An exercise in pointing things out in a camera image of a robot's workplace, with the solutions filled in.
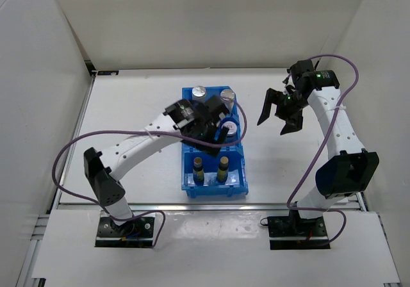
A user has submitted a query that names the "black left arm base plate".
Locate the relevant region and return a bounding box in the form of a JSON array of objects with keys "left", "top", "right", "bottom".
[{"left": 95, "top": 215, "right": 155, "bottom": 249}]

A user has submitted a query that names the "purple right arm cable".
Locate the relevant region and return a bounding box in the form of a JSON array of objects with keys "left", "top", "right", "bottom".
[{"left": 286, "top": 54, "right": 359, "bottom": 246}]

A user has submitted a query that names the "aluminium table edge rail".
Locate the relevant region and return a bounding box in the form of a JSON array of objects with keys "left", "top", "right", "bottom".
[{"left": 55, "top": 199, "right": 363, "bottom": 211}]

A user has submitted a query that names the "blue three-compartment bin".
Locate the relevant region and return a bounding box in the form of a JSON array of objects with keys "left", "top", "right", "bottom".
[{"left": 181, "top": 86, "right": 249, "bottom": 199}]

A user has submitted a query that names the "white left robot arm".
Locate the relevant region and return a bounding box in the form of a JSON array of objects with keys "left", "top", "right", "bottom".
[{"left": 83, "top": 95, "right": 232, "bottom": 236}]

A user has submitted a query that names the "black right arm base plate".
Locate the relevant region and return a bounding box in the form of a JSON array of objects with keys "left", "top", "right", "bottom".
[{"left": 259, "top": 210, "right": 331, "bottom": 250}]

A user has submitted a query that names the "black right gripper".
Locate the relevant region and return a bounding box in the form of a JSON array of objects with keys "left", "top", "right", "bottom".
[{"left": 257, "top": 88, "right": 309, "bottom": 136}]

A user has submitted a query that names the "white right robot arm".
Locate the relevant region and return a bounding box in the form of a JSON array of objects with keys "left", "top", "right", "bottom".
[{"left": 258, "top": 60, "right": 379, "bottom": 236}]

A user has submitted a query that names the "tall jar silver lid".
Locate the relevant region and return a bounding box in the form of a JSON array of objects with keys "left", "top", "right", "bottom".
[{"left": 220, "top": 88, "right": 236, "bottom": 113}]

